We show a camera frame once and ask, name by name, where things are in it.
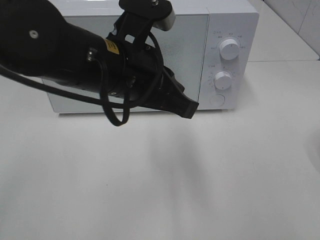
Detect white microwave door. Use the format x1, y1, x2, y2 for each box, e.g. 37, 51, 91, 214
42, 14, 208, 114

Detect white microwave oven body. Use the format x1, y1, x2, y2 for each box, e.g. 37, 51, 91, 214
50, 0, 259, 111

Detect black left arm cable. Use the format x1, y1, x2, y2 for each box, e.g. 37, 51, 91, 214
0, 32, 166, 128

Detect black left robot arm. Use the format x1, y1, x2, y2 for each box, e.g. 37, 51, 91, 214
0, 0, 199, 126

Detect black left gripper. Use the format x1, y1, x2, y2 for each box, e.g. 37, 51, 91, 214
84, 0, 199, 119

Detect round white door release button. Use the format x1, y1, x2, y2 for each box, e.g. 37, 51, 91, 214
209, 94, 226, 109

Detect white microwave knob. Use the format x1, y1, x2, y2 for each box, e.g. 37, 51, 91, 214
218, 37, 240, 61
214, 71, 233, 90

